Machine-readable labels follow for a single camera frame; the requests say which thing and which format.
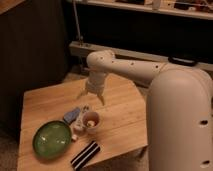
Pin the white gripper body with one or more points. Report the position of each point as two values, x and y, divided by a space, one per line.
95 85

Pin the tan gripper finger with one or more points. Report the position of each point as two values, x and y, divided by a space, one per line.
82 93
101 98

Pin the white bottle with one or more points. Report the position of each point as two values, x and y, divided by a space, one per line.
78 128

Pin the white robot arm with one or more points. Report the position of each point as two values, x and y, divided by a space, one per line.
178 109

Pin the white cup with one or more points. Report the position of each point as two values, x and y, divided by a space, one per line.
91 122

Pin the blue sponge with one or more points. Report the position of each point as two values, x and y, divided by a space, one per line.
71 116

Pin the dark cabinet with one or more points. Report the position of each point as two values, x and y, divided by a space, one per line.
32 53

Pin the metal pole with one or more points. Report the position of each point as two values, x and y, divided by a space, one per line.
79 36

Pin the upper shelf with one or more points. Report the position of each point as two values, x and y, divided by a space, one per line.
154 6

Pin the metal rail beam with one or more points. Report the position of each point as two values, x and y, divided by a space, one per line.
133 55

